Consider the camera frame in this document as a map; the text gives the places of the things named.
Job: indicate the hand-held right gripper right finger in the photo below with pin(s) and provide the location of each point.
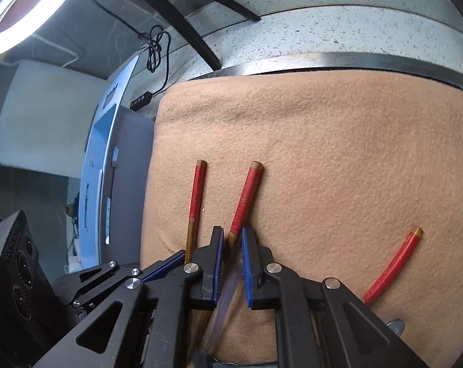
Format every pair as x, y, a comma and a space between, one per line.
248, 272

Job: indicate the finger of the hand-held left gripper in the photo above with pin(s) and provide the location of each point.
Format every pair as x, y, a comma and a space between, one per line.
162, 266

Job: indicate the blue drain basket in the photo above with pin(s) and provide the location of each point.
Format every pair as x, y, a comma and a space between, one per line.
97, 142

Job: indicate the white cutting board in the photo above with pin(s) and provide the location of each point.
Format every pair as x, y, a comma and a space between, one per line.
43, 122

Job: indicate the black tripod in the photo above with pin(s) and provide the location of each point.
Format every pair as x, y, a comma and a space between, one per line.
185, 27

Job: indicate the stainless steel sink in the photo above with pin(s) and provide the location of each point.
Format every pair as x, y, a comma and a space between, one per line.
350, 61

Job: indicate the tan towel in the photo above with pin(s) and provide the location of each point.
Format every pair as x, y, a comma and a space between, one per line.
331, 161

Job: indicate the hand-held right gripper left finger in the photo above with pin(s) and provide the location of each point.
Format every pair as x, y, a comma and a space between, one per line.
216, 268

